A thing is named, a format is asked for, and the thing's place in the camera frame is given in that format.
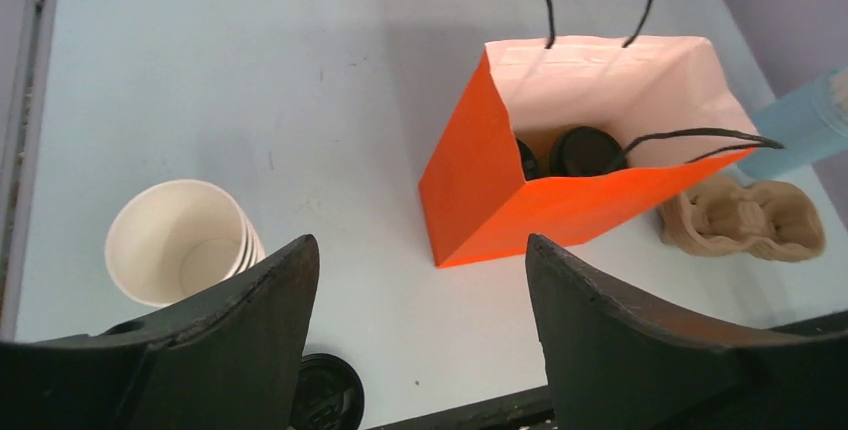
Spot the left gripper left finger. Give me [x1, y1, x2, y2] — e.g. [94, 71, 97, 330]
[1, 235, 319, 429]

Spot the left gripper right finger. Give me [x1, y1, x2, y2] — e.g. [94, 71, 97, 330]
[525, 234, 847, 429]

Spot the brown pulp cup carrier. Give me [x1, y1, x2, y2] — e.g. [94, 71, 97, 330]
[658, 174, 826, 263]

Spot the black coffee cup lid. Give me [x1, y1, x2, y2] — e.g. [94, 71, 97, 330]
[548, 126, 628, 177]

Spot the orange paper bag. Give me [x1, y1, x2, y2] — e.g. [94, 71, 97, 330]
[419, 24, 777, 268]

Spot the stack of black lids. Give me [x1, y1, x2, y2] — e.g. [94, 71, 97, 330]
[288, 353, 365, 430]

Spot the stack of paper cups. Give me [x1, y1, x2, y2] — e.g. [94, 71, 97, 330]
[104, 179, 266, 307]

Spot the blue cup of stirrers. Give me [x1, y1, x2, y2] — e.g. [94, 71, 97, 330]
[737, 67, 847, 180]

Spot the aluminium frame rail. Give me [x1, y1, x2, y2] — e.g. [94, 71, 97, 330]
[1, 0, 57, 341]

